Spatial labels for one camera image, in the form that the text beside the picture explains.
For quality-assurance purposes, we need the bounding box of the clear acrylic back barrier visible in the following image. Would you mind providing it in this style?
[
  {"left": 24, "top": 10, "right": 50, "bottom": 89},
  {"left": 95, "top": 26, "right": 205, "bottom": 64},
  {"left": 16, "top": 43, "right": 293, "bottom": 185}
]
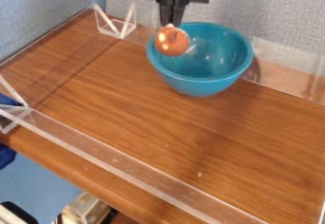
[{"left": 126, "top": 26, "right": 325, "bottom": 105}]

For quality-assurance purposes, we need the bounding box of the clear acrylic corner bracket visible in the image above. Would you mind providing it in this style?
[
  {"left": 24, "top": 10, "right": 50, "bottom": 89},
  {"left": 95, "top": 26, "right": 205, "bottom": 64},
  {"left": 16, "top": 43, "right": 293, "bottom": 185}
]
[
  {"left": 92, "top": 4, "right": 138, "bottom": 39},
  {"left": 0, "top": 75, "right": 32, "bottom": 134}
]

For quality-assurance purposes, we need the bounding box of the blue bowl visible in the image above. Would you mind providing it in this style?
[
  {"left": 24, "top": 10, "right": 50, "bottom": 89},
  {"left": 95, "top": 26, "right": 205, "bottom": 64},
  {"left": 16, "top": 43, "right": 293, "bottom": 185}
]
[{"left": 146, "top": 22, "right": 254, "bottom": 97}]

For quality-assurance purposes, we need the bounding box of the black white object bottom left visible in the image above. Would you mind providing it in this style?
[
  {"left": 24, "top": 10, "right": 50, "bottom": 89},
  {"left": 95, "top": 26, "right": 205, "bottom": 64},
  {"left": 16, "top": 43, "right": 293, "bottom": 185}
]
[{"left": 0, "top": 201, "right": 37, "bottom": 224}]

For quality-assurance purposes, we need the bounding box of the blue object at left edge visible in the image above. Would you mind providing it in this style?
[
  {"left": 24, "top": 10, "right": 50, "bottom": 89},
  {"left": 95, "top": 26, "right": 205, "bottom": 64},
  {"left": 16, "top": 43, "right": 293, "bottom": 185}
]
[{"left": 0, "top": 93, "right": 23, "bottom": 171}]

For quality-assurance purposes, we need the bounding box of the clear acrylic front barrier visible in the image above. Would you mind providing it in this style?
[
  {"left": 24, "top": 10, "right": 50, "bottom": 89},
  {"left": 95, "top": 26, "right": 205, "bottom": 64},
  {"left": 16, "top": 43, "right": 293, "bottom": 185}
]
[{"left": 0, "top": 104, "right": 269, "bottom": 224}]

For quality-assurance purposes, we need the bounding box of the clear acrylic barrier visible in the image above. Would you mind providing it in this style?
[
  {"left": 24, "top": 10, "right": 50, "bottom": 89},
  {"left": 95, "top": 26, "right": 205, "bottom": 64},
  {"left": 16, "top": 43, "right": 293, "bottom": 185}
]
[
  {"left": 126, "top": 26, "right": 325, "bottom": 105},
  {"left": 0, "top": 104, "right": 269, "bottom": 224}
]

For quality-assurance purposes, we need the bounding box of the metallic object under table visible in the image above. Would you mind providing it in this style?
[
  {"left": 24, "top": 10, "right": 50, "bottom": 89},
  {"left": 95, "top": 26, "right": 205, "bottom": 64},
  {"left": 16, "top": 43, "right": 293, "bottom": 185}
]
[{"left": 52, "top": 193, "right": 112, "bottom": 224}]

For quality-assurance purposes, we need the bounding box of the brown and white toy mushroom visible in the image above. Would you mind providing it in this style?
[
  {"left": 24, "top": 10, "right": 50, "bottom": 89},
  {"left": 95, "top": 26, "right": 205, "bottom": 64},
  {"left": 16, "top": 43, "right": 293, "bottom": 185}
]
[{"left": 154, "top": 24, "right": 190, "bottom": 57}]

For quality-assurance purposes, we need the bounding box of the clear acrylic left corner bracket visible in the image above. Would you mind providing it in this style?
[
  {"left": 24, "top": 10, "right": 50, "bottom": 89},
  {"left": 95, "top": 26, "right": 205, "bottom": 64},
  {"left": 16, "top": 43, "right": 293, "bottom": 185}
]
[{"left": 0, "top": 75, "right": 32, "bottom": 134}]

